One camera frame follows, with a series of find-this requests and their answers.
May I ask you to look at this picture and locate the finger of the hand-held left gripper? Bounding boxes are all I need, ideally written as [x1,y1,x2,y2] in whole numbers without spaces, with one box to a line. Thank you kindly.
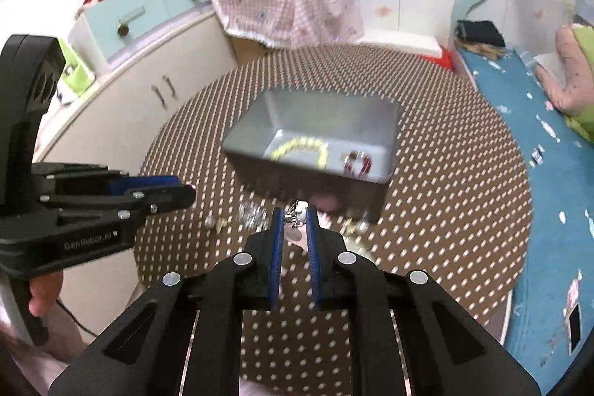
[42,184,196,223]
[32,163,182,197]

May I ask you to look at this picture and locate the cardboard box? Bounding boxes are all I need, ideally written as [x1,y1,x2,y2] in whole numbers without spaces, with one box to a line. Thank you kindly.
[229,34,279,65]

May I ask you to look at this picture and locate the wide teal drawer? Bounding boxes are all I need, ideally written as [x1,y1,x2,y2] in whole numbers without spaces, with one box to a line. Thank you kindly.
[84,0,162,60]

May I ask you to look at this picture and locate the yellow-green bead bracelet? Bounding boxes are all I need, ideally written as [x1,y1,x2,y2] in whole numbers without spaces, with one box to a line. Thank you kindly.
[270,137,330,167]

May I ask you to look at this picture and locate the silver round pendant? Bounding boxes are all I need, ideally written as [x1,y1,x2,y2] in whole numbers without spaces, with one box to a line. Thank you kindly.
[284,200,310,243]

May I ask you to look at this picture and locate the blue printed bedsheet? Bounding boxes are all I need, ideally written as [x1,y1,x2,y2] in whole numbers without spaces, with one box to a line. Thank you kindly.
[457,47,594,380]

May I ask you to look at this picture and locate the tan folded cloth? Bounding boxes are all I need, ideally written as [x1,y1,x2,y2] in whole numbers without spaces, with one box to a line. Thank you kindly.
[461,43,511,59]

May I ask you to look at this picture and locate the white flat board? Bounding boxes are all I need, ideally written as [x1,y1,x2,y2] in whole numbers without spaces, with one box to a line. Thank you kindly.
[359,40,446,62]

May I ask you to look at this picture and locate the black phone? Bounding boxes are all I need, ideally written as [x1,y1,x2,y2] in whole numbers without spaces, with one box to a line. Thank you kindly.
[567,303,584,355]

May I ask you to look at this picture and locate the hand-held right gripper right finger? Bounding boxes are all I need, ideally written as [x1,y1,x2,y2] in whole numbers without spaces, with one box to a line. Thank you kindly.
[306,205,541,396]

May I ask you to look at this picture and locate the dark folded clothes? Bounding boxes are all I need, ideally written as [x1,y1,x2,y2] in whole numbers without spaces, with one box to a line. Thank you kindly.
[456,20,506,49]

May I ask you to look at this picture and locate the white curved cabinet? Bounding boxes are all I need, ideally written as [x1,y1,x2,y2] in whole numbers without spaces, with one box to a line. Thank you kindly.
[35,9,242,346]

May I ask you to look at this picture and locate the pink checkered cloth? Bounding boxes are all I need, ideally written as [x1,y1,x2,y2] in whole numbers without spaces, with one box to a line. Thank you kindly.
[207,0,365,50]

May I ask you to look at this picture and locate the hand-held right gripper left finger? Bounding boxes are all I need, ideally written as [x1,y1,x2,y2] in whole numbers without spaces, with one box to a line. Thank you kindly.
[49,207,285,396]

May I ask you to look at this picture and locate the pale bead bracelet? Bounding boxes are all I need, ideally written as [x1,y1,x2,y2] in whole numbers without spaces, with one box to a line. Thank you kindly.
[342,220,371,238]

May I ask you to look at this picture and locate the grey metal tin box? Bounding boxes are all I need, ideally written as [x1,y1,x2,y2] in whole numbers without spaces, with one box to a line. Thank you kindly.
[223,87,402,223]

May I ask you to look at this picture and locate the pink pillow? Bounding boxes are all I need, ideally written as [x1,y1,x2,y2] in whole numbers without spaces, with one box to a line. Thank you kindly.
[533,24,590,115]

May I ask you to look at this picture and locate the red bead bracelet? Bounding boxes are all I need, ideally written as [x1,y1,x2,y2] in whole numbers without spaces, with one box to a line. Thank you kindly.
[340,150,374,178]

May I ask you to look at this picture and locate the red stool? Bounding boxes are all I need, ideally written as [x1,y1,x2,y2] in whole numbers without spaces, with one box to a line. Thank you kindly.
[434,46,458,73]

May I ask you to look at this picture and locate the green pillow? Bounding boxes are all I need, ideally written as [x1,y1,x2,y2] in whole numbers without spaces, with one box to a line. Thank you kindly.
[564,25,594,144]

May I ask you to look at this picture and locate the black cable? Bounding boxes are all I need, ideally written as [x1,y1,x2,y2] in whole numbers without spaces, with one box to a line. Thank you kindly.
[56,300,96,337]

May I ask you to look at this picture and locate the green tissue pack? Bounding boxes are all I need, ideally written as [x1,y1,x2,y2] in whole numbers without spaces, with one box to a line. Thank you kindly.
[56,38,96,101]

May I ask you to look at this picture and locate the person's left hand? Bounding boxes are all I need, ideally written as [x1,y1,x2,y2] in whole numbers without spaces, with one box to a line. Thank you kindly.
[28,271,64,317]

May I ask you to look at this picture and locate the silver chain jewelry heap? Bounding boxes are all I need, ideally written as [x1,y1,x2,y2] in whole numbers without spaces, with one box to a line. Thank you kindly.
[236,201,268,230]

